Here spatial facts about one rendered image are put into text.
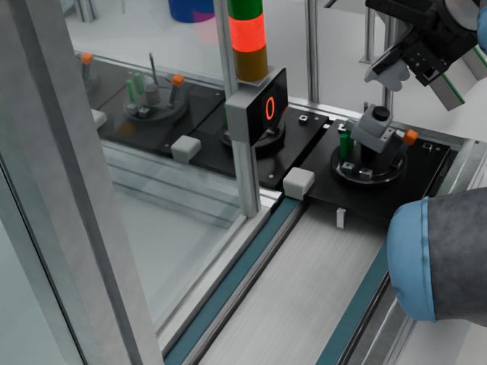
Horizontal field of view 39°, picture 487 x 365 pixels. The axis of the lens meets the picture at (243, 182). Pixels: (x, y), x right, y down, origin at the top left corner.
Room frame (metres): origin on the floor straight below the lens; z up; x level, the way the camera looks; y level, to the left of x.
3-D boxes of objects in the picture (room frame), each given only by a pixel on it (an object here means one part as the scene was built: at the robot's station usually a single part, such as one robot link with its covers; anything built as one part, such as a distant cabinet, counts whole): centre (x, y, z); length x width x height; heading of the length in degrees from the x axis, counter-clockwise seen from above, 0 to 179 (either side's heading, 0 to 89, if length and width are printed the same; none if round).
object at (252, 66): (0.90, -0.03, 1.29); 0.05 x 0.05 x 0.05
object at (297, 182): (0.96, -0.10, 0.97); 0.05 x 0.05 x 0.04; 55
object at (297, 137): (1.13, -0.03, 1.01); 0.24 x 0.24 x 0.13; 55
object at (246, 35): (0.90, -0.03, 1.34); 0.05 x 0.05 x 0.05
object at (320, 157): (0.99, -0.24, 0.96); 0.24 x 0.24 x 0.02; 55
